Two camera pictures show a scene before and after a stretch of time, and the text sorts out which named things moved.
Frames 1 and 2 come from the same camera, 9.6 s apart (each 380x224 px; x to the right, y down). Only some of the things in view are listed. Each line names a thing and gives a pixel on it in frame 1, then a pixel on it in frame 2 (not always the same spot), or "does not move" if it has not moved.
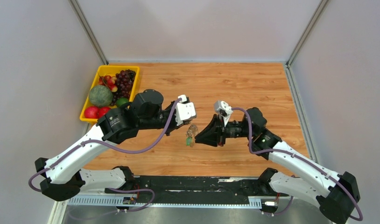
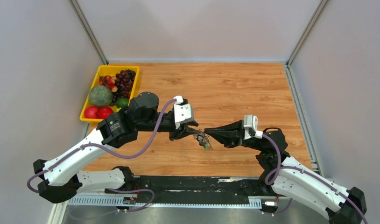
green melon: [100, 95] does not move
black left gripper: [170, 108] to [182, 130]
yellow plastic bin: [109, 70] does not move
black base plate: [222, 186] does not move
